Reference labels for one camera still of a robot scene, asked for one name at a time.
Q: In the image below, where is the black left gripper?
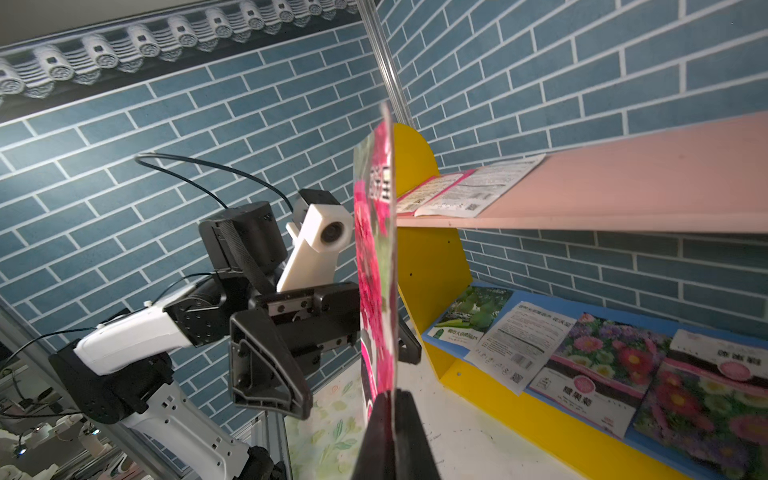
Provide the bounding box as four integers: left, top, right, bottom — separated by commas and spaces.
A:
229, 282, 422, 420

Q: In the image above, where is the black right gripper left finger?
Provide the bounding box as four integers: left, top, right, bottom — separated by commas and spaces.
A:
351, 392, 396, 480

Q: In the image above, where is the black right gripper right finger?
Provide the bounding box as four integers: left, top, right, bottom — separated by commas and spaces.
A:
394, 389, 441, 480

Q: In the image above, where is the pink hollyhock seed packet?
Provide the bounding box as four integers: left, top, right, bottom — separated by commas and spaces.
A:
353, 103, 399, 419

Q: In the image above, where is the white text back seed packet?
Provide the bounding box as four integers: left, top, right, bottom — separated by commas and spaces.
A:
447, 154, 546, 217

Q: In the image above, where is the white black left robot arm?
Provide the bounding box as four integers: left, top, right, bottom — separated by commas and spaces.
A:
49, 190, 361, 479

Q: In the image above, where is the green gourd seed packet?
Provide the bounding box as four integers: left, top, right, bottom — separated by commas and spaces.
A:
425, 285, 513, 350

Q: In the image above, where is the white text packet lower shelf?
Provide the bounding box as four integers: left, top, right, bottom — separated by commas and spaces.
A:
464, 301, 577, 395

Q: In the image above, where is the pink back seed packet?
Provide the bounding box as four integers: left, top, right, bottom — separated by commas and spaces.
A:
396, 170, 480, 218

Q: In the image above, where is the pink aster seed packet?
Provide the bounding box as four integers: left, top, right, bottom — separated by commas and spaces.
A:
529, 313, 672, 439

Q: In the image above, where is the mixed aster flower seed packet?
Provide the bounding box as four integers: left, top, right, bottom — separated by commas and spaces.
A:
633, 330, 767, 479

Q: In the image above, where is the yellow wooden shelf unit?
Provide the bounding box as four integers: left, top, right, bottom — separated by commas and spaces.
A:
392, 110, 768, 480

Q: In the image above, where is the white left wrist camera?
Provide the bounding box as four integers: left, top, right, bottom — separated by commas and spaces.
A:
276, 189, 353, 293

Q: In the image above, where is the aluminium corner post left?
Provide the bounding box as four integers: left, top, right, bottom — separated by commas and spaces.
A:
357, 0, 417, 129

